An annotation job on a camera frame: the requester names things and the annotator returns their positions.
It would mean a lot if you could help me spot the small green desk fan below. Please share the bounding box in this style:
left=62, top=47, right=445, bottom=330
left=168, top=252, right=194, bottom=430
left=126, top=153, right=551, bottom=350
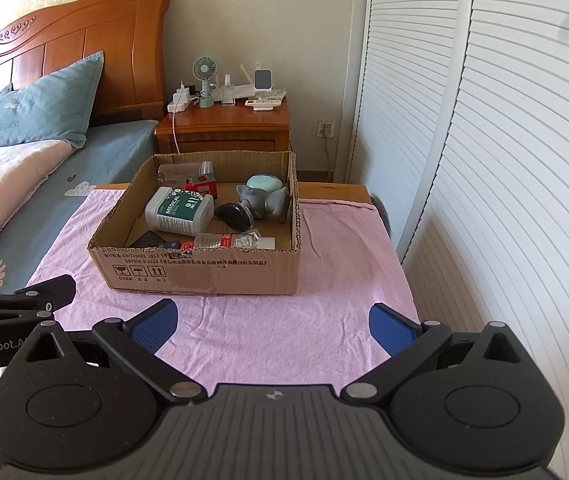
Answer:
left=193, top=56, right=218, bottom=109

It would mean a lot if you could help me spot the grey socket cable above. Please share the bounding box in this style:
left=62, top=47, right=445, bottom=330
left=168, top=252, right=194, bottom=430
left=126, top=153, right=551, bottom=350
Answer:
left=324, top=135, right=338, bottom=183

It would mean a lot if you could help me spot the black computer mouse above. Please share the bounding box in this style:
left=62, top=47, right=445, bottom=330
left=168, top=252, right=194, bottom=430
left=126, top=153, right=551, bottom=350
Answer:
left=214, top=202, right=255, bottom=233

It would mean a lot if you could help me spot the wooden bed headboard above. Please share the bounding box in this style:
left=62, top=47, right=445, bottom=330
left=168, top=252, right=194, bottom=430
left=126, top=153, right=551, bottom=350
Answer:
left=0, top=0, right=171, bottom=126

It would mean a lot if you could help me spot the white stand with blue screen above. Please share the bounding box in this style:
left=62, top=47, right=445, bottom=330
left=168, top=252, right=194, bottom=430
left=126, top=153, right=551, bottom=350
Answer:
left=253, top=62, right=272, bottom=103

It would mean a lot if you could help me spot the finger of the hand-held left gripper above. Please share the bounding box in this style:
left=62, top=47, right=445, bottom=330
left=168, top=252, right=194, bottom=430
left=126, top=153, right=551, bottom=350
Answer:
left=0, top=274, right=76, bottom=333

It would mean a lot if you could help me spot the clear jar of golden capsules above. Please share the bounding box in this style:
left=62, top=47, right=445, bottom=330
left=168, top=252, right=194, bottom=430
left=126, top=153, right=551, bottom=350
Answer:
left=193, top=232, right=276, bottom=251

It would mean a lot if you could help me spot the red toy train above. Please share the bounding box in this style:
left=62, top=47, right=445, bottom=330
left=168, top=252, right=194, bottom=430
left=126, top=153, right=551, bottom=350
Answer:
left=184, top=172, right=218, bottom=197

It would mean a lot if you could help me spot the large blue pillow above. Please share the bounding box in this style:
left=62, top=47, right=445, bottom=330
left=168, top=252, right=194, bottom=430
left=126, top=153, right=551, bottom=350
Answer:
left=0, top=51, right=104, bottom=150

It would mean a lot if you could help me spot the brown cardboard box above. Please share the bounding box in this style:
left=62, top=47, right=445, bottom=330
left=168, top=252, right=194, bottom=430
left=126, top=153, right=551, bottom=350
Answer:
left=88, top=151, right=301, bottom=297

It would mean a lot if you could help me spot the white power strip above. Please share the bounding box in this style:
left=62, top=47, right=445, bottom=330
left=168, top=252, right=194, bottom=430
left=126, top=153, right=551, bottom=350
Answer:
left=167, top=95, right=200, bottom=113

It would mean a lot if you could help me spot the wide white louvred door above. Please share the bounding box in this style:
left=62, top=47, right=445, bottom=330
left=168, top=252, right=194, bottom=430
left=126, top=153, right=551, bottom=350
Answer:
left=399, top=0, right=569, bottom=476

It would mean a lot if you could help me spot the pink towel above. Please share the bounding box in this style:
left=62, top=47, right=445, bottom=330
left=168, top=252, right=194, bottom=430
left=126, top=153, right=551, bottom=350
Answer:
left=0, top=189, right=422, bottom=441

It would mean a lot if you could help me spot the clear plastic cup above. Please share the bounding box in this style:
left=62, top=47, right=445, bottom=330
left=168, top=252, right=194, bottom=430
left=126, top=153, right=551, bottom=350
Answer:
left=157, top=161, right=214, bottom=186

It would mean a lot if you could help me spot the narrow white louvred door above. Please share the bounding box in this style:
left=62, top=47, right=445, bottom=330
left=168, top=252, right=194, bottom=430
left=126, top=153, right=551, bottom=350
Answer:
left=347, top=0, right=475, bottom=256

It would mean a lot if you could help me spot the pink floral quilt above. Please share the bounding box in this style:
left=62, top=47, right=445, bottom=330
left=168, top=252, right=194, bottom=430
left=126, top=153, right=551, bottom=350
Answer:
left=0, top=139, right=72, bottom=256

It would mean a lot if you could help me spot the white bottle green label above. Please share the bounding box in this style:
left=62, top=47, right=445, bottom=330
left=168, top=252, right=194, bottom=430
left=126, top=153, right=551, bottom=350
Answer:
left=144, top=186, right=214, bottom=235

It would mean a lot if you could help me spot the mint green oval case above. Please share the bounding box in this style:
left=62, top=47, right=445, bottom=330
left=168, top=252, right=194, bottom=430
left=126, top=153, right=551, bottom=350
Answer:
left=246, top=174, right=282, bottom=196

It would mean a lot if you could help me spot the grey elephant toy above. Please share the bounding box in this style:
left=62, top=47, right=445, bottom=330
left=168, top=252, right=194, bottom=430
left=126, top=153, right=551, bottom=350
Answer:
left=237, top=182, right=291, bottom=223

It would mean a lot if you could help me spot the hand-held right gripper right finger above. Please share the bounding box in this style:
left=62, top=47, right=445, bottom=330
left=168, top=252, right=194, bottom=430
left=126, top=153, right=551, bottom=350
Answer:
left=341, top=303, right=522, bottom=402

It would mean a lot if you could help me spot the grey-blue flower bed sheet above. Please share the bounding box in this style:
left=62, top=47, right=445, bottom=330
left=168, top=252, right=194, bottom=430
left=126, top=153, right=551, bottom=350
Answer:
left=0, top=120, right=160, bottom=411

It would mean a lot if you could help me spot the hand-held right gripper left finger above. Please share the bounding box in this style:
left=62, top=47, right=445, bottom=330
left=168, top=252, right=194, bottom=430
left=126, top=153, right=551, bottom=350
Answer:
left=25, top=298, right=203, bottom=403

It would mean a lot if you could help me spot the wooden nightstand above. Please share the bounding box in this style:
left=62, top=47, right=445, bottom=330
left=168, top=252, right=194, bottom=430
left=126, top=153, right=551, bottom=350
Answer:
left=153, top=95, right=292, bottom=156

